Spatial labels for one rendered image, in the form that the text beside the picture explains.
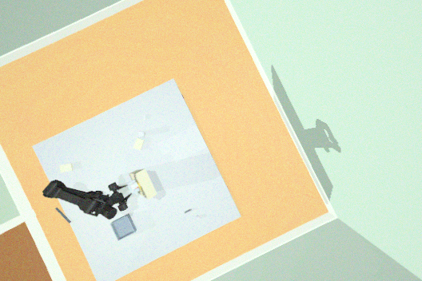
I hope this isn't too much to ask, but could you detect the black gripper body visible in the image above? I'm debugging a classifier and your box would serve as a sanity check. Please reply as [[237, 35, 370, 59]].
[[105, 183, 128, 211]]

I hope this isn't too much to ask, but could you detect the cream flat bar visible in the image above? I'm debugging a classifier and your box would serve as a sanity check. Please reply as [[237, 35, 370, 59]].
[[59, 164, 74, 172], [133, 138, 145, 150]]

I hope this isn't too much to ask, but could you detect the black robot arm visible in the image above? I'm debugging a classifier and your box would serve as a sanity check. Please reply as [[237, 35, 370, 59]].
[[42, 180, 124, 220]]

